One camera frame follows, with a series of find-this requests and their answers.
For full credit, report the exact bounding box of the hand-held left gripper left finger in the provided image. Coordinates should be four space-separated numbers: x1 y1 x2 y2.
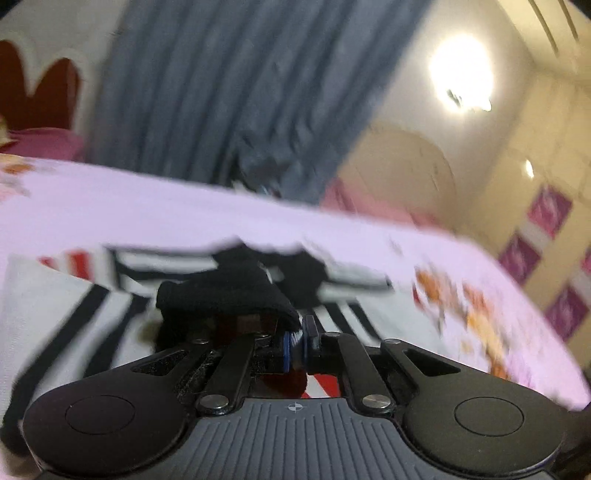
133 331 293 416

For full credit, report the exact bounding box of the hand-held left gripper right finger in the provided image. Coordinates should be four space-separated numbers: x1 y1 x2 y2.
300 316 463 416

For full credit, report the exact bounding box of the black red white striped sweater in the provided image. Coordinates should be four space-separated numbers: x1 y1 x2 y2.
0 236 394 459

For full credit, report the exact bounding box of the pink bedding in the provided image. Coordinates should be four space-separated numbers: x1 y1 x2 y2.
320 179 440 228

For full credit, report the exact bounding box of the pink floral bed sheet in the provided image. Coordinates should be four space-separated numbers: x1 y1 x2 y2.
0 154 586 480

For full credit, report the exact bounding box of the cream arched headboard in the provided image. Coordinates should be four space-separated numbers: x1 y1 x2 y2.
341 126 459 228

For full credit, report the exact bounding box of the purple wardrobe poster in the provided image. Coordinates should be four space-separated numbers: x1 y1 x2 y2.
544 285 591 343
526 185 574 241
498 234 546 286

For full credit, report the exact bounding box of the grey-blue curtain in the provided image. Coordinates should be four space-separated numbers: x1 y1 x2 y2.
85 0 434 205

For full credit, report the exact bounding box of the cream wardrobe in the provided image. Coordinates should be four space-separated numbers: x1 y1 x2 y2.
470 69 591 352

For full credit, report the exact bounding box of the pink pillow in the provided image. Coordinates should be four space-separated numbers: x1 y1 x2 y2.
0 127 89 162

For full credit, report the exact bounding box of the glowing wall lamp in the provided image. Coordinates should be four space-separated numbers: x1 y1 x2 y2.
427 34 496 114

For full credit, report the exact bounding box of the red headboard with white frame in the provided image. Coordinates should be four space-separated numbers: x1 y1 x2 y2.
0 34 89 136

